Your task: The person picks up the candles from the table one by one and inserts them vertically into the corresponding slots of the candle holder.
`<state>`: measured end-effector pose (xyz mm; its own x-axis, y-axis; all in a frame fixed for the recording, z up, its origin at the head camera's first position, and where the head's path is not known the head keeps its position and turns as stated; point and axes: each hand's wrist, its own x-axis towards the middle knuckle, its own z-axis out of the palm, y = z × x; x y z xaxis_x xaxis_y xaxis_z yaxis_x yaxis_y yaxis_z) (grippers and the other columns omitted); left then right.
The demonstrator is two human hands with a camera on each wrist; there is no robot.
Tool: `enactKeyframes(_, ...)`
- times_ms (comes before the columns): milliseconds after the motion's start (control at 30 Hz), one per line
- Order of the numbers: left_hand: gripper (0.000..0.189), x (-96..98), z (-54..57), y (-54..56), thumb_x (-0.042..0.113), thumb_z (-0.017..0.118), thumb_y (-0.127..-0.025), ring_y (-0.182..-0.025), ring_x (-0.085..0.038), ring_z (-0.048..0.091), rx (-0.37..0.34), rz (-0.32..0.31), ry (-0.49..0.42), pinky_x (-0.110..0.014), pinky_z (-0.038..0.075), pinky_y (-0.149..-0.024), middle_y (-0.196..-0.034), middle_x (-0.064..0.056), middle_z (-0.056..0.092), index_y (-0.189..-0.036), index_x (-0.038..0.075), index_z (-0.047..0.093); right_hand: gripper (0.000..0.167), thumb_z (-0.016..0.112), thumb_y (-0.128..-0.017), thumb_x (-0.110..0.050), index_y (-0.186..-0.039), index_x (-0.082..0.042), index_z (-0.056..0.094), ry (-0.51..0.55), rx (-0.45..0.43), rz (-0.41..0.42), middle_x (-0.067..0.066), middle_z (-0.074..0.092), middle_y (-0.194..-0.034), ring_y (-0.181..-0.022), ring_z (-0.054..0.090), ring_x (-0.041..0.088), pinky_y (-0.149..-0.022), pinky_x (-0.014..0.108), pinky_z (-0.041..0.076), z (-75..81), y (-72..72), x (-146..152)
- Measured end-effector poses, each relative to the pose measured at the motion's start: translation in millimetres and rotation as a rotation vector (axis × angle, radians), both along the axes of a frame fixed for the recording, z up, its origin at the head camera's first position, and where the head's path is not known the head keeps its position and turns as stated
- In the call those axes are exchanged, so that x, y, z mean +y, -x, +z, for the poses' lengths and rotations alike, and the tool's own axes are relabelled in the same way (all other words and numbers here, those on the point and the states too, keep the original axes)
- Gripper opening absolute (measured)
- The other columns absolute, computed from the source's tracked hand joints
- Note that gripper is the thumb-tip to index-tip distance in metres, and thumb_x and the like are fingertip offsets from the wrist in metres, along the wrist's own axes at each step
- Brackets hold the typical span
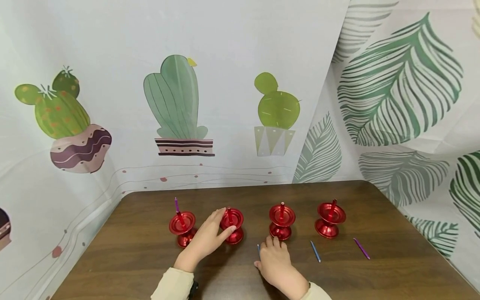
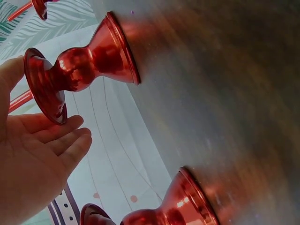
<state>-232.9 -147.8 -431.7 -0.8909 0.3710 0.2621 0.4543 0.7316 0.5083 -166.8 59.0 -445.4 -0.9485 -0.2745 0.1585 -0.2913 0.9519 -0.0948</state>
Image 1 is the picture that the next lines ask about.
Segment person's right hand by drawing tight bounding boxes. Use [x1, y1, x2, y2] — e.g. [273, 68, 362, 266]
[254, 235, 310, 300]

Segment person's left hand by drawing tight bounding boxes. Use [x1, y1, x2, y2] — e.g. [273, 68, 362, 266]
[173, 207, 237, 274]

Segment red candle holder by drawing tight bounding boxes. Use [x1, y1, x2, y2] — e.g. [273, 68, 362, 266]
[169, 210, 198, 248]
[219, 207, 245, 245]
[315, 199, 347, 239]
[268, 202, 296, 241]

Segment person's right forearm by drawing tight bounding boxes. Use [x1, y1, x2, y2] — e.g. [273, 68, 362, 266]
[298, 282, 333, 300]

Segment person's left forearm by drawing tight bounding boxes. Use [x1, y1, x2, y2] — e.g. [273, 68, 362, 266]
[150, 267, 195, 300]

